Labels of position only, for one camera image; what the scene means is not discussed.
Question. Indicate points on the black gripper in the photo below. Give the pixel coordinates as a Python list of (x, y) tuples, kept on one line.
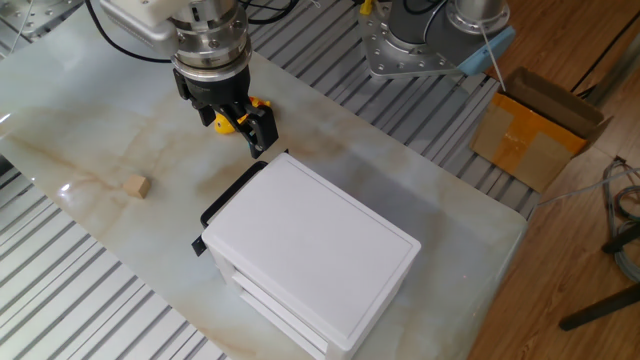
[(220, 90)]

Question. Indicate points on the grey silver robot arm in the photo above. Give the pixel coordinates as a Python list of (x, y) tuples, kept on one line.
[(425, 30)]

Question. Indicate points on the white drawer cabinet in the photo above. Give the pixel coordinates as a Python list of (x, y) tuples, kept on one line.
[(310, 240)]

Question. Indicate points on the yellow orange turtle toy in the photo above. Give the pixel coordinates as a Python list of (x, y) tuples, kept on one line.
[(223, 127)]

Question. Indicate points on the small wooden cube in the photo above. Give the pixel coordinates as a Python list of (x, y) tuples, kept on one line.
[(136, 186)]

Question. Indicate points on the yellow connector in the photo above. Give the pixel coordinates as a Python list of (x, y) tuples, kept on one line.
[(366, 7)]

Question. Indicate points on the perforated metal plate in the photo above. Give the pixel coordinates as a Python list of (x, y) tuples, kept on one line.
[(35, 15)]

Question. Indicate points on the cardboard box with orange tape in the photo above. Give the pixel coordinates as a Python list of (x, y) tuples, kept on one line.
[(525, 140)]

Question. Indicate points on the short black stand foot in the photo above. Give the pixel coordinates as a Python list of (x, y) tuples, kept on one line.
[(622, 240)]

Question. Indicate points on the black stand leg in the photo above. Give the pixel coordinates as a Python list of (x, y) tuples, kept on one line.
[(600, 307)]

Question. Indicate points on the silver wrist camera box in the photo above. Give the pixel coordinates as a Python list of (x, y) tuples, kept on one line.
[(135, 32)]

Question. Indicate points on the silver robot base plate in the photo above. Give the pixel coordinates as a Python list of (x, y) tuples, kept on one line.
[(395, 60)]

